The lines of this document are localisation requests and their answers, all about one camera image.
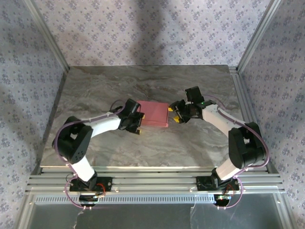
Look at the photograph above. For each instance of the pink paper box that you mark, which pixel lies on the pink paper box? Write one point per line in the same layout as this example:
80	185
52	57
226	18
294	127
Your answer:
155	113

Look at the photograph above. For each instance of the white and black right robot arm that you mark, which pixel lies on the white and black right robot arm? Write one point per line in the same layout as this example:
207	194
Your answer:
216	119

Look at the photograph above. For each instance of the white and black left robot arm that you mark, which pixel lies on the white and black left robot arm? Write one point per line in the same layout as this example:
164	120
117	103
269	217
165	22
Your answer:
104	124

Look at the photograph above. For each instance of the black left controller board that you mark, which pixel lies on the black left controller board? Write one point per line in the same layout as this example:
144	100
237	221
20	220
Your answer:
87	198

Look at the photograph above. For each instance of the black controller board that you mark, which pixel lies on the black controller board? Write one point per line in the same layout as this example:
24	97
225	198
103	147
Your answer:
222	201
87	198

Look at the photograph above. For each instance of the shiny metal sheet panel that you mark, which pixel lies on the shiny metal sheet panel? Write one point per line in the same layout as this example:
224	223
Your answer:
143	218

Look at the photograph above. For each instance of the black right controller board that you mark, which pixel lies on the black right controller board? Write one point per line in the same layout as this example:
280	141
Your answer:
222	201

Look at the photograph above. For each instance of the long aluminium base rail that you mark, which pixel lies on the long aluminium base rail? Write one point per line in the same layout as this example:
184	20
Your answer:
152	177

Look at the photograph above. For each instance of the aluminium side rail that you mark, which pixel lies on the aluminium side rail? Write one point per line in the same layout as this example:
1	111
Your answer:
247	105

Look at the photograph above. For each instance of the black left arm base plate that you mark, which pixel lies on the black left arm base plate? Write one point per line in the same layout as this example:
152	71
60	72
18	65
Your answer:
106	181

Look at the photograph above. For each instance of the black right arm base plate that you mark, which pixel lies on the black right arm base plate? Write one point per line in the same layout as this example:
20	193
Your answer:
200	181

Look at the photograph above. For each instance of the aluminium right frame post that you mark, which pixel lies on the aluminium right frame post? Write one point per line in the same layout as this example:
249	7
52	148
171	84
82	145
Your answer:
257	35

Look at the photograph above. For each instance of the aluminium frame post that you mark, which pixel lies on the aluminium frame post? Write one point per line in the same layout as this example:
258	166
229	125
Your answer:
257	35
50	38

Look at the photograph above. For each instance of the aluminium left frame post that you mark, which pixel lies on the aluminium left frame post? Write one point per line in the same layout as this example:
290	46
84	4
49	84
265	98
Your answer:
50	38

